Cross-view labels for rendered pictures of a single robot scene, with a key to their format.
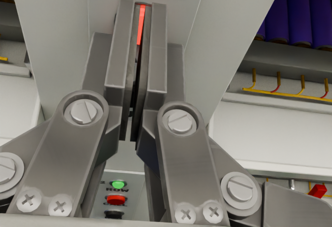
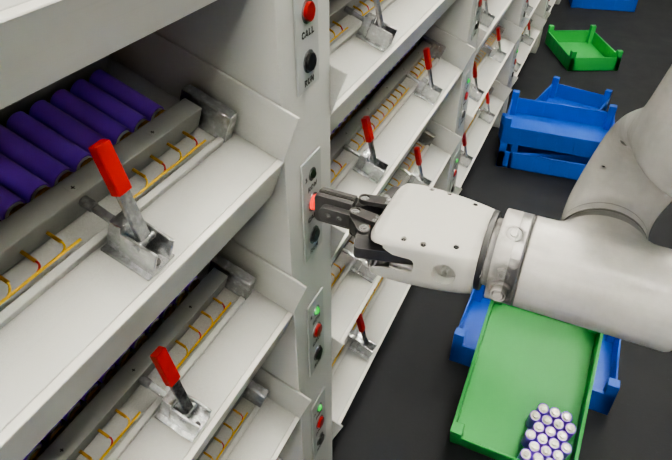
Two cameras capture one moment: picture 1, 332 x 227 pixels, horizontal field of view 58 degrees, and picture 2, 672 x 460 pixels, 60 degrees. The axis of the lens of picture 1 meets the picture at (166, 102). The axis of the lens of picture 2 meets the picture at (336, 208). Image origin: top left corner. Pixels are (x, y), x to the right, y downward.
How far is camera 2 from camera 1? 0.52 m
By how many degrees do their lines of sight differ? 39
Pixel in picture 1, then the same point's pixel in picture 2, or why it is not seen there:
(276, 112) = not seen: hidden behind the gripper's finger
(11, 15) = (214, 279)
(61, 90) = (296, 258)
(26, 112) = (264, 313)
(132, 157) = (316, 279)
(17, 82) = (243, 309)
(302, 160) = not seen: hidden behind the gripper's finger
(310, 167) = not seen: hidden behind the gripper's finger
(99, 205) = (311, 350)
